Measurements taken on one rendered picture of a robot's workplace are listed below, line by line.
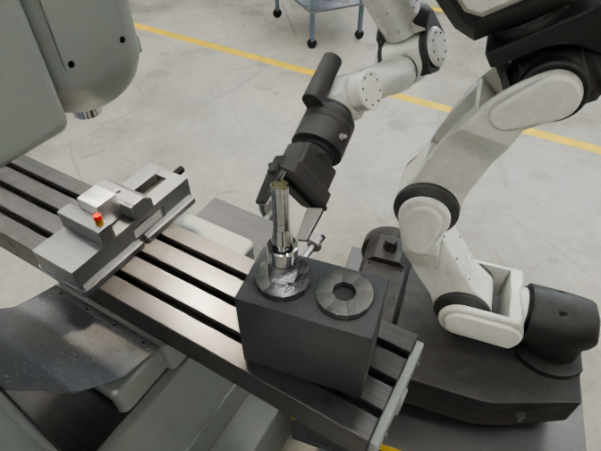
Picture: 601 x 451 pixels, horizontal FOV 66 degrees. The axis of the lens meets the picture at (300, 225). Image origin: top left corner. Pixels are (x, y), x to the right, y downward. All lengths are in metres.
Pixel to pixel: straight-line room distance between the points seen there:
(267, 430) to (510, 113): 1.19
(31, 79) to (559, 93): 0.76
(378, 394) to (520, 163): 2.43
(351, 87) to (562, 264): 1.93
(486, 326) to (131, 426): 0.86
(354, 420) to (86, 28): 0.71
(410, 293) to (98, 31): 1.08
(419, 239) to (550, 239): 1.65
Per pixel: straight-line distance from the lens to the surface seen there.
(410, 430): 1.43
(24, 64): 0.66
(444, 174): 1.02
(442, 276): 1.23
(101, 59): 0.76
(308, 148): 0.72
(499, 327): 1.27
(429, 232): 1.06
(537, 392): 1.39
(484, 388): 1.34
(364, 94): 0.79
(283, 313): 0.72
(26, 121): 0.68
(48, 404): 1.20
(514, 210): 2.76
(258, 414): 1.64
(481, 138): 0.93
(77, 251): 1.06
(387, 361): 0.90
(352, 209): 2.53
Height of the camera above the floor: 1.70
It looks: 44 degrees down
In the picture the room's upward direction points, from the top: straight up
